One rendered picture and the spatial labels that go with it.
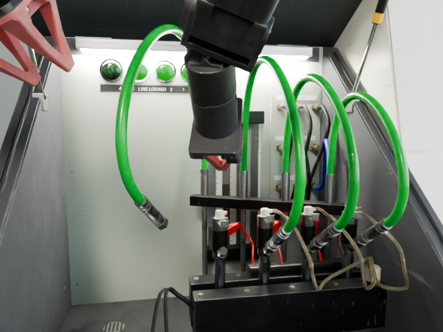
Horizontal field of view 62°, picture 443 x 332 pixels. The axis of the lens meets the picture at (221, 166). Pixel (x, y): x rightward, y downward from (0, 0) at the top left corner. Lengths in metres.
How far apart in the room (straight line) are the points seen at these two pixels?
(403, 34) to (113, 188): 0.70
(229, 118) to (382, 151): 0.38
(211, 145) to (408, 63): 0.49
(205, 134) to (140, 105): 0.44
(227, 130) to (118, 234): 0.53
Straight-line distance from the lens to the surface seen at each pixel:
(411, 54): 0.85
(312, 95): 0.97
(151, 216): 0.55
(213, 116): 0.45
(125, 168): 0.47
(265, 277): 0.68
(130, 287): 0.98
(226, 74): 0.41
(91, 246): 0.95
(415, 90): 0.83
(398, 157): 0.58
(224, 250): 0.62
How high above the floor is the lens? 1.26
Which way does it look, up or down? 7 degrees down
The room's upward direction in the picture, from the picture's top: straight up
